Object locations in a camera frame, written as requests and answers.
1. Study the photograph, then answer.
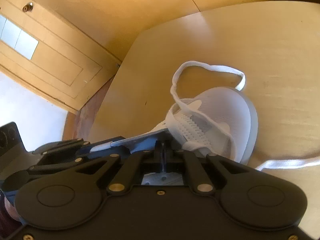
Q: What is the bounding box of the white shoe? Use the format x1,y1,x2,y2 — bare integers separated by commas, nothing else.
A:
110,87,258,167

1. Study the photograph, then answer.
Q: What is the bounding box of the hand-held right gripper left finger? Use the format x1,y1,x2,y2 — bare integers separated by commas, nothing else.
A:
76,141,163,196

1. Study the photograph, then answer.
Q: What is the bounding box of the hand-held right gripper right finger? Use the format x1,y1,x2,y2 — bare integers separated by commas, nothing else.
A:
164,140,248,196

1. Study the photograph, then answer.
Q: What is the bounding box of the wooden wardrobe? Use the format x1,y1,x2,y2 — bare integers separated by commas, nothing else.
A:
15,0,320,63

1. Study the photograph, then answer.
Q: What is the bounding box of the wooden door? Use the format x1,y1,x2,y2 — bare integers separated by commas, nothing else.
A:
0,0,123,113

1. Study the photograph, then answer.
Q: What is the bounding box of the white shoelace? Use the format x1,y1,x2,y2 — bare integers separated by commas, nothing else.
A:
90,61,320,172

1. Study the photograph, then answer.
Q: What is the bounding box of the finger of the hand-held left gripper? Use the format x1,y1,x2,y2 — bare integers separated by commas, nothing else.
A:
34,136,126,155
27,158,85,177

